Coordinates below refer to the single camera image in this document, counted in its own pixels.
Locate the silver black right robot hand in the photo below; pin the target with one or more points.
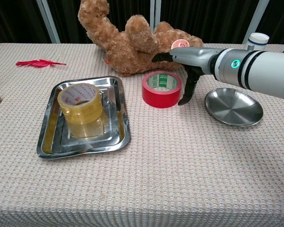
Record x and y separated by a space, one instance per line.
194 59

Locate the red tape roll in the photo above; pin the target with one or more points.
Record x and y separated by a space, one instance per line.
161 99

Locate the yellow transparent tape roll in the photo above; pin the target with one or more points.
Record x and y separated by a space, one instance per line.
82 116

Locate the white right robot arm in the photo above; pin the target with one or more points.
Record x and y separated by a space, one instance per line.
269 71

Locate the round pink bear tag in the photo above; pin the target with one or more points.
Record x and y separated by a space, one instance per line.
180 43

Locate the black pleated curtain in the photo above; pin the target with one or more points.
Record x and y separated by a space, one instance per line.
68 21
203 16
14 19
281 19

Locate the brown teddy bear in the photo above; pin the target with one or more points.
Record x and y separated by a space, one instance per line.
132 54

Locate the round steel plate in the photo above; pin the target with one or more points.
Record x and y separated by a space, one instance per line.
234 108

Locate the white paper cup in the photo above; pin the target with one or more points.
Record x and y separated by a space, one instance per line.
258 40

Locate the rectangular steel tray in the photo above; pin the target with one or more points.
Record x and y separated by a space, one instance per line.
119 134

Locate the beige woven tablecloth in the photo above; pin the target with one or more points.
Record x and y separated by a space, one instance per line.
156 184

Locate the red feather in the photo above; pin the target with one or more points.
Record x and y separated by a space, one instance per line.
39 63

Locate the white frame post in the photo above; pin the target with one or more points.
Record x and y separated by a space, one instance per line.
258 19
155 11
49 23

